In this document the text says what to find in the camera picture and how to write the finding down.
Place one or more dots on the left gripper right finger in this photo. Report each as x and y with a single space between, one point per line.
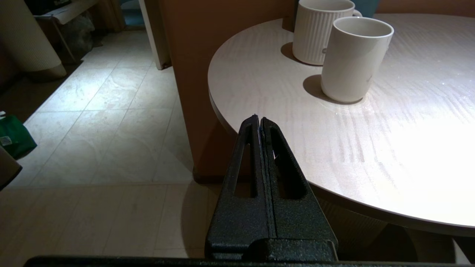
297 222

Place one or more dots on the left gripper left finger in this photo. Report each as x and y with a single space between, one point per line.
241 222

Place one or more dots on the smooth white cup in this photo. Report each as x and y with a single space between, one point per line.
352 63

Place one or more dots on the brown waste bin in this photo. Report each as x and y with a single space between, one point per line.
7 168

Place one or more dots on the green bag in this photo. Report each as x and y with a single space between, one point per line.
15 135

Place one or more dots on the grey plastic bag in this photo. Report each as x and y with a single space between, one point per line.
78 33

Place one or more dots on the metal-legged stool shelf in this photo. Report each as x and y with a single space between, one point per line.
74 9

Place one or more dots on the black box device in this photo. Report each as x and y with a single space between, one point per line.
44 4

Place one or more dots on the beige sink pedestal column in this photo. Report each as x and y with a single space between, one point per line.
26 37

